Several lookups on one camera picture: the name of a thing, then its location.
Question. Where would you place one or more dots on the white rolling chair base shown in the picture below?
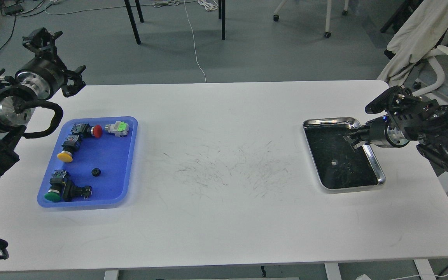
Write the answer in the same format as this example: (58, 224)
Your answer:
(311, 13)

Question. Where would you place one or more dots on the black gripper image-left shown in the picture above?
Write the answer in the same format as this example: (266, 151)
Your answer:
(46, 73)

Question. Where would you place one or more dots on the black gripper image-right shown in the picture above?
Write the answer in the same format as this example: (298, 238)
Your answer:
(377, 132)

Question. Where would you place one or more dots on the red push button switch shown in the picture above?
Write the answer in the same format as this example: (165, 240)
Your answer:
(85, 130)

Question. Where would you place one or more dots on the black switch block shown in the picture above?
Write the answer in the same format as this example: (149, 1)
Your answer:
(71, 191)

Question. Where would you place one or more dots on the yellow push button switch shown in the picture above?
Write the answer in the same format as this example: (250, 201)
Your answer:
(71, 144)

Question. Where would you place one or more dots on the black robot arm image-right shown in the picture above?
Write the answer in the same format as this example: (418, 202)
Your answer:
(408, 118)

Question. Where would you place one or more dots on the black chair legs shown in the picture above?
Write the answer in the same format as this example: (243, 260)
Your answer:
(172, 17)

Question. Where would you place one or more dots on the silver metal tray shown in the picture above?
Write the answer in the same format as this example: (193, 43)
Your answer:
(357, 170)

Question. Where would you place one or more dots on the grey green connector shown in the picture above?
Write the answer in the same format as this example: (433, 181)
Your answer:
(118, 129)

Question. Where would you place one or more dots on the blue plastic tray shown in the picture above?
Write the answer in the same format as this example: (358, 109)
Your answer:
(112, 155)

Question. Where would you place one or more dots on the beige cloth on chair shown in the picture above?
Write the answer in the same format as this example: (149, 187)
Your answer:
(416, 37)

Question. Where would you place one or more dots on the green push button switch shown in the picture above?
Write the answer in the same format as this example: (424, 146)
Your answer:
(58, 182)

